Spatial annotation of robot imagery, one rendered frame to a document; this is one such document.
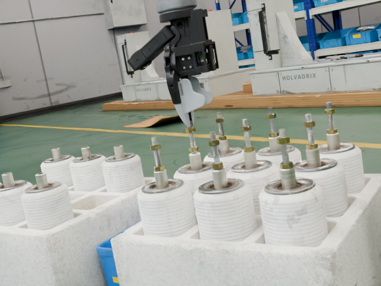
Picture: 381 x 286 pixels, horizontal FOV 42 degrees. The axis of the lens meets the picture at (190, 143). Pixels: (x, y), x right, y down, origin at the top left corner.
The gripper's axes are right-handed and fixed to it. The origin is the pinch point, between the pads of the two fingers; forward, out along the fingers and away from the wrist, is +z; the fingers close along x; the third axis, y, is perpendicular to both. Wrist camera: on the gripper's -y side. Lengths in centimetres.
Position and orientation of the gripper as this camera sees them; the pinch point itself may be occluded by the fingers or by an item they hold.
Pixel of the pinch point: (185, 120)
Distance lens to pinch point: 96.2
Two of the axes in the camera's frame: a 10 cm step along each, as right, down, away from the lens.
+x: 3.5, -2.2, 9.1
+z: 1.7, 9.7, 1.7
